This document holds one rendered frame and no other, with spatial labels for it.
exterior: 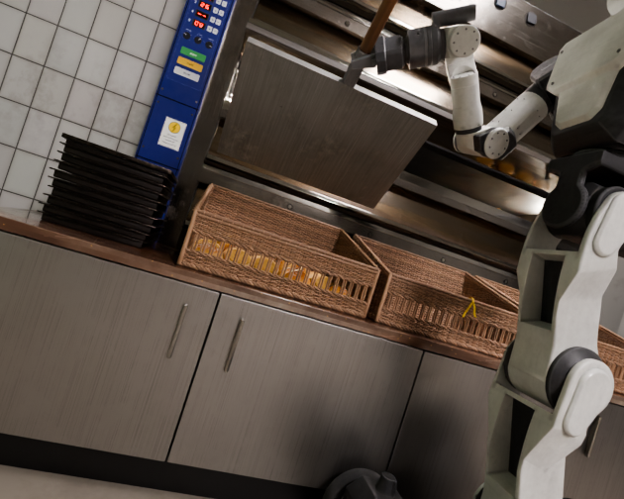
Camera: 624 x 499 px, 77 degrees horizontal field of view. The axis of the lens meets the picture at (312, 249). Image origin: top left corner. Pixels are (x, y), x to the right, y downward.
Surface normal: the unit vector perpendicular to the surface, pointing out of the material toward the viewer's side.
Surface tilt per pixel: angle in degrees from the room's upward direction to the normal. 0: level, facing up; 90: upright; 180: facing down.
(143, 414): 90
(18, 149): 90
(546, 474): 90
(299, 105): 140
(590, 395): 90
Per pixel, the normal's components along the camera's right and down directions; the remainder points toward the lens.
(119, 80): 0.22, 0.05
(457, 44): -0.15, 0.50
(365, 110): -0.07, 0.77
